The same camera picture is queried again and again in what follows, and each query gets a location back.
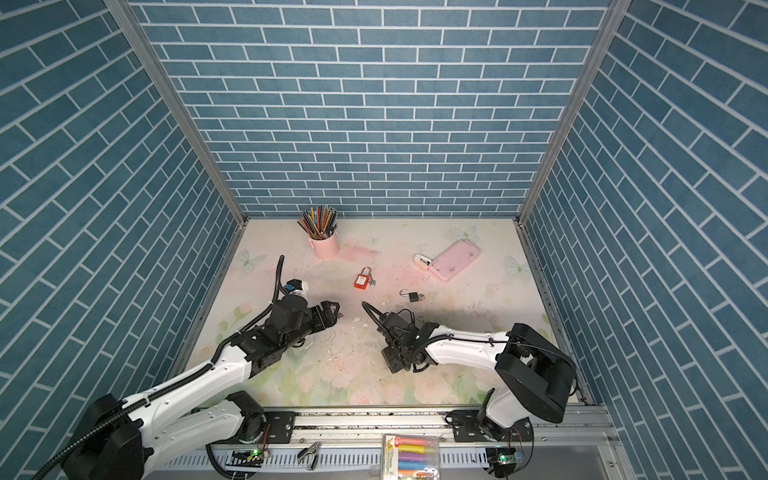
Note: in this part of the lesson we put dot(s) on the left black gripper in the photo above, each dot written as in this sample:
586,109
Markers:
321,323

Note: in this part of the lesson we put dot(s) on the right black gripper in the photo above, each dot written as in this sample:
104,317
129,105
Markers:
386,354

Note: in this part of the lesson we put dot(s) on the red padlock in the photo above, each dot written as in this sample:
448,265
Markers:
363,279

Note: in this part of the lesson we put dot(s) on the small black padlock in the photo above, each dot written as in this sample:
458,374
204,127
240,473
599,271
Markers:
412,296

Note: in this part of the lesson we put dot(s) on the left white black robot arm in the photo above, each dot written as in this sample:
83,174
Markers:
129,438

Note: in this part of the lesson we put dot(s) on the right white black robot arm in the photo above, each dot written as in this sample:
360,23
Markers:
537,376

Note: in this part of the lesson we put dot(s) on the pink pencil cup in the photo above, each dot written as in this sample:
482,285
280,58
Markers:
325,249

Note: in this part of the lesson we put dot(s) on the white small device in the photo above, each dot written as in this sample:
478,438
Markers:
421,261

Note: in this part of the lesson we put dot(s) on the coloured pencils bundle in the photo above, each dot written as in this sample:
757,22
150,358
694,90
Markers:
319,223

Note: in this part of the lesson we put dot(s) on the pink case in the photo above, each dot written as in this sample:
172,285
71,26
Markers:
455,259

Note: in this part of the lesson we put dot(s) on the black metal clip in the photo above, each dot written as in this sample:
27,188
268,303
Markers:
308,457

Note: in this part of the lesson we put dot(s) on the marker pack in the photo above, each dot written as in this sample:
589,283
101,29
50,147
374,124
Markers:
410,457

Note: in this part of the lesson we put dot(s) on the left circuit board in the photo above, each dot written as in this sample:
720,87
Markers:
248,458

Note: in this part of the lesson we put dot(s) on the circuit board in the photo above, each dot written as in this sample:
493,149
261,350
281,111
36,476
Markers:
502,462
248,458

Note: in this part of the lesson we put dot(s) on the right circuit board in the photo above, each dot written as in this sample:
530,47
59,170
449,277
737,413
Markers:
502,462

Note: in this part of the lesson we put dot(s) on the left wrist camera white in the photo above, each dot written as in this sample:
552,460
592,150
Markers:
296,287

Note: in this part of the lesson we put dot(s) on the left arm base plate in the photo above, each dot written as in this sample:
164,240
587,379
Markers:
279,427

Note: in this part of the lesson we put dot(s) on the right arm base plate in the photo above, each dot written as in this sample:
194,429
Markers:
473,426

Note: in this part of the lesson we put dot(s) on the aluminium front rail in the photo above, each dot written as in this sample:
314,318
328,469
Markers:
351,439

